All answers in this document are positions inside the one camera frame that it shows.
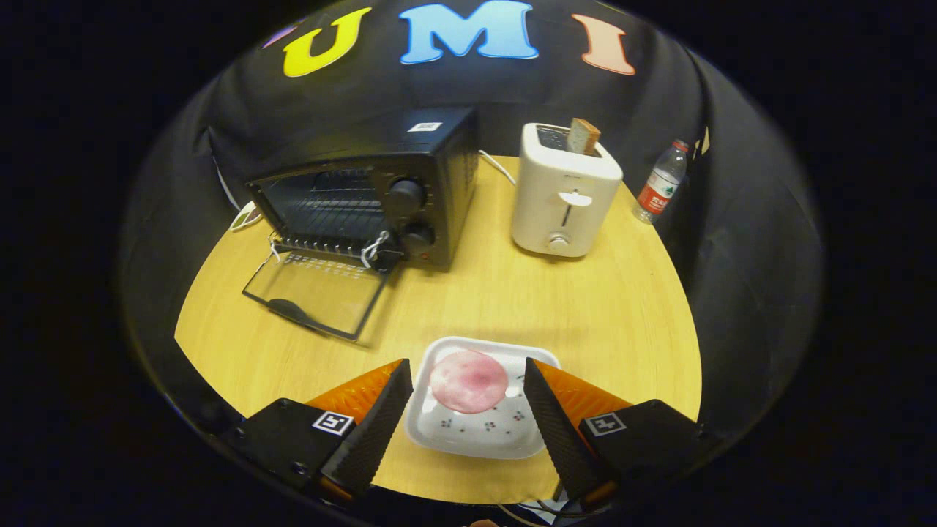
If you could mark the black toaster oven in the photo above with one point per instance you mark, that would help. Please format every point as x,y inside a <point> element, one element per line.
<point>439,168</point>

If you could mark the white pop-up toaster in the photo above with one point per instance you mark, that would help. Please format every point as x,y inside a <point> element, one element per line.
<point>545,197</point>

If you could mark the pink ham slice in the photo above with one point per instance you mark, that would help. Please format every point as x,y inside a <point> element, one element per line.
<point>468,380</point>

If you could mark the brown bread slice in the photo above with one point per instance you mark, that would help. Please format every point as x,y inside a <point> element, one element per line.
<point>583,136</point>

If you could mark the white divided snack tray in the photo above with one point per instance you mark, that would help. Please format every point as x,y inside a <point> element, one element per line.
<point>245,218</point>

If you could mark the white square floral plate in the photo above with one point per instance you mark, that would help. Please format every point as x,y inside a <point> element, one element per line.
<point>476,435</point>

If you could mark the clear plastic water bottle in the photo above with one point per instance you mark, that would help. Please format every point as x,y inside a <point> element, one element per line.
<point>661,187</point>

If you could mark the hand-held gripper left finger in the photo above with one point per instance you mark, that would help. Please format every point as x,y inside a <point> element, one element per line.
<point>377,428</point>

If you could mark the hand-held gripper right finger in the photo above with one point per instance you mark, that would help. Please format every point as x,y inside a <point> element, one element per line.
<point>560,435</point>

